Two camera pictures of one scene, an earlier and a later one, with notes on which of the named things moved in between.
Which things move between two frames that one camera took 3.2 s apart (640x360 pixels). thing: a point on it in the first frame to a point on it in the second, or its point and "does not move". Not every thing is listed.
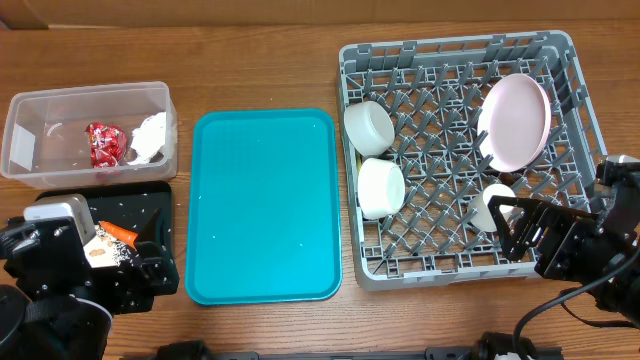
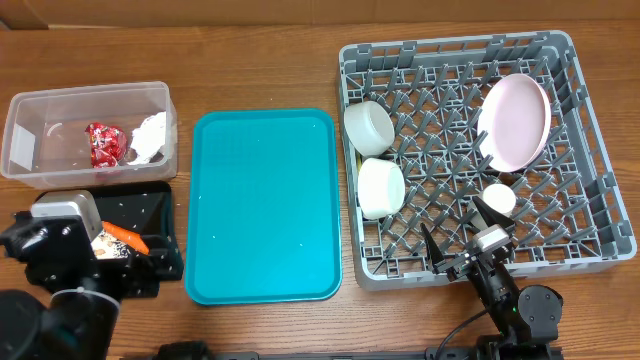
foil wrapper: [108, 144] does not move
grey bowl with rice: [368, 128] does not move
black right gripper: [562, 227] to [456, 266]
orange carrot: [120, 233] does not move
